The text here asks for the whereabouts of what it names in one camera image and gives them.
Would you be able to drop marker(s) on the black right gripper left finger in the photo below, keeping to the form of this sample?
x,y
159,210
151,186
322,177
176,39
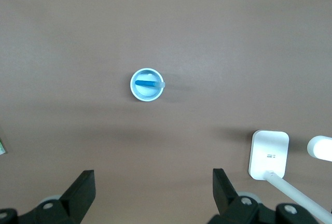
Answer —
x,y
75,198

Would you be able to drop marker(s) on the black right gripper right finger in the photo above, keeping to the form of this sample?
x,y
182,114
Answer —
x,y
228,200

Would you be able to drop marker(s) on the blue marker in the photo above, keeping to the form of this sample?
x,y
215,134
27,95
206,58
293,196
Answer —
x,y
147,83

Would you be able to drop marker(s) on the white desk lamp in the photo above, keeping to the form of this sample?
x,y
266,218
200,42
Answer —
x,y
268,151

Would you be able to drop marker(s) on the light blue cup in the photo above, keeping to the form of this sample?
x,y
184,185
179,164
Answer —
x,y
146,95

